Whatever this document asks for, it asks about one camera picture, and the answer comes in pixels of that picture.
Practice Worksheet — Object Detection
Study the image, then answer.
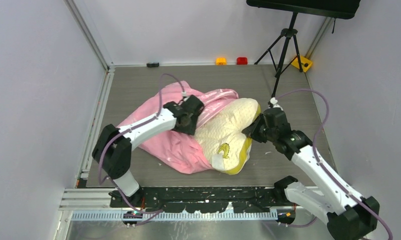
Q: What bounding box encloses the white pillow with yellow trim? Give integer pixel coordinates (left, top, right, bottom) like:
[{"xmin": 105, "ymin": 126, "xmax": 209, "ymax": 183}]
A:
[{"xmin": 194, "ymin": 98, "xmax": 261, "ymax": 175}]

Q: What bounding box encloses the pink floral pillowcase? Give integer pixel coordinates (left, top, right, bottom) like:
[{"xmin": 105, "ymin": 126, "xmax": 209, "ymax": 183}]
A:
[{"xmin": 118, "ymin": 81, "xmax": 239, "ymax": 174}]

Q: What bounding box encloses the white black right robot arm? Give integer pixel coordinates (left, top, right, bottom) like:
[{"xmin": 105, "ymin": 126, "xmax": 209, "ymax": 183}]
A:
[{"xmin": 242, "ymin": 108, "xmax": 380, "ymax": 240}]

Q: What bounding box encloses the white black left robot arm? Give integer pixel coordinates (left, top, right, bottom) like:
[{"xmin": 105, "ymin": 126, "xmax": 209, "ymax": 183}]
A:
[{"xmin": 91, "ymin": 95, "xmax": 204, "ymax": 207}]

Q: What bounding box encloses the orange block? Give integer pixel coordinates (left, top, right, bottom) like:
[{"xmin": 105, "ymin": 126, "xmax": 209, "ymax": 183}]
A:
[{"xmin": 215, "ymin": 57, "xmax": 227, "ymax": 66}]

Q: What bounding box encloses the red block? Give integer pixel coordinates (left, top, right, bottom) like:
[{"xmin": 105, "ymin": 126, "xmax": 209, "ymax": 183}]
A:
[{"xmin": 236, "ymin": 57, "xmax": 248, "ymax": 65}]

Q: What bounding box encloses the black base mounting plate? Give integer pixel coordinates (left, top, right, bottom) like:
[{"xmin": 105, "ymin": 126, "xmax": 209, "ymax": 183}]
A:
[{"xmin": 109, "ymin": 186, "xmax": 294, "ymax": 214}]

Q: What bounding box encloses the black tripod stand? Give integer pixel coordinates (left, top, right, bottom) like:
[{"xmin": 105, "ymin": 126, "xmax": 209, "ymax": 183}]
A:
[{"xmin": 254, "ymin": 12, "xmax": 304, "ymax": 98}]

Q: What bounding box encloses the black panel on tripod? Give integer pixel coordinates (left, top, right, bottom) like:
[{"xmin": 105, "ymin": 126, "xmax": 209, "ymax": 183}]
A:
[{"xmin": 246, "ymin": 0, "xmax": 361, "ymax": 20}]

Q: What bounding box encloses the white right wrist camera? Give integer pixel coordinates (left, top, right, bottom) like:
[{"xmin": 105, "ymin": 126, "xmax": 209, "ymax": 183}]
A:
[{"xmin": 268, "ymin": 97, "xmax": 283, "ymax": 111}]

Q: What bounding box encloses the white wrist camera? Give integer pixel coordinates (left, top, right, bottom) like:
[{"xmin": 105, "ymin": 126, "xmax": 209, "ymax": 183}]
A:
[
  {"xmin": 181, "ymin": 91, "xmax": 188, "ymax": 100},
  {"xmin": 268, "ymin": 97, "xmax": 283, "ymax": 111}
]

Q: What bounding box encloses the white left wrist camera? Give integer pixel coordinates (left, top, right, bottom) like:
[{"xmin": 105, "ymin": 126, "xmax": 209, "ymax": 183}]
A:
[{"xmin": 181, "ymin": 91, "xmax": 188, "ymax": 100}]

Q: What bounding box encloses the small black wall device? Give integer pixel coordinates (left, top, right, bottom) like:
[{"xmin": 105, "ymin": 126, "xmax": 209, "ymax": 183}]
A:
[{"xmin": 146, "ymin": 62, "xmax": 160, "ymax": 68}]

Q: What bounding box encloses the yellow corner bracket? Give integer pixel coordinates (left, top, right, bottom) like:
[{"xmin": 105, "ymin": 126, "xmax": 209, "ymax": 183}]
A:
[{"xmin": 290, "ymin": 56, "xmax": 313, "ymax": 73}]

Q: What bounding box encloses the aluminium frame rail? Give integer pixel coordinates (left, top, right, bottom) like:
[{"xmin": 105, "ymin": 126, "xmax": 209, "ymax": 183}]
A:
[{"xmin": 58, "ymin": 188, "xmax": 360, "ymax": 222}]

